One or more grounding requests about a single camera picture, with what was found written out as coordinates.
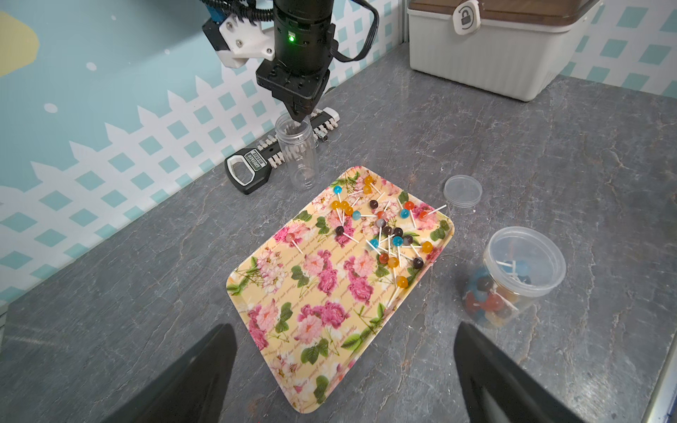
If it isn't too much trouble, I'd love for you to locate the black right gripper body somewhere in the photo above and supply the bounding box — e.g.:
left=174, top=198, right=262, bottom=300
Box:
left=256, top=59, right=331, bottom=123

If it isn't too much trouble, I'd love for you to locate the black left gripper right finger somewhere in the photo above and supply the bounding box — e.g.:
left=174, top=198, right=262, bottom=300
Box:
left=453, top=322, right=582, bottom=422

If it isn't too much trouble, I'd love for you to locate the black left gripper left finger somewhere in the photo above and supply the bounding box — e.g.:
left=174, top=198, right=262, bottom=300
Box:
left=104, top=324, right=237, bottom=422

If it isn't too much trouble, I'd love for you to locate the clear plastic candy jar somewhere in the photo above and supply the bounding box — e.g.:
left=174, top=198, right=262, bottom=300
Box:
left=275, top=114, right=319, bottom=190

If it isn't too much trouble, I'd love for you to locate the clear jar with brown candies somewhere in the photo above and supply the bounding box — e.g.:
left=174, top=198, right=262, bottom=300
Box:
left=463, top=227, right=567, bottom=329

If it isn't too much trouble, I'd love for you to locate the clear plastic jar lid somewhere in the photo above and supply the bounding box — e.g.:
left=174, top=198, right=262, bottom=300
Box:
left=443, top=174, right=483, bottom=208

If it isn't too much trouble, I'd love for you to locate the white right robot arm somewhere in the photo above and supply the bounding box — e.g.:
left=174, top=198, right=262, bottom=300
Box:
left=202, top=0, right=380, bottom=122

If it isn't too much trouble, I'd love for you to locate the floral rectangular tray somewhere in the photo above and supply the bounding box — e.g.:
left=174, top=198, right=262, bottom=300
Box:
left=226, top=166, right=455, bottom=413

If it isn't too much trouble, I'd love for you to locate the brown lidded white storage box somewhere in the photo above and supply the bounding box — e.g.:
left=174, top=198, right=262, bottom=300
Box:
left=407, top=1, right=602, bottom=102

